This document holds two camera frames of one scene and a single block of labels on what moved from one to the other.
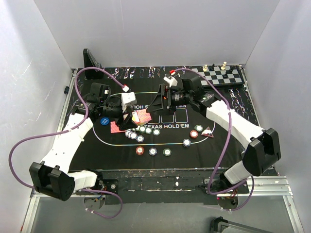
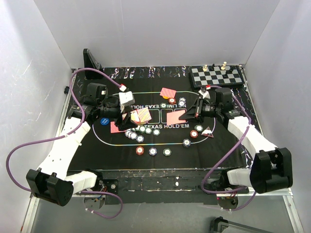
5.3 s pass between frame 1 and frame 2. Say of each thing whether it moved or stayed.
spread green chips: stayed
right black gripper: moved
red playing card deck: stayed
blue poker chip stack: stayed
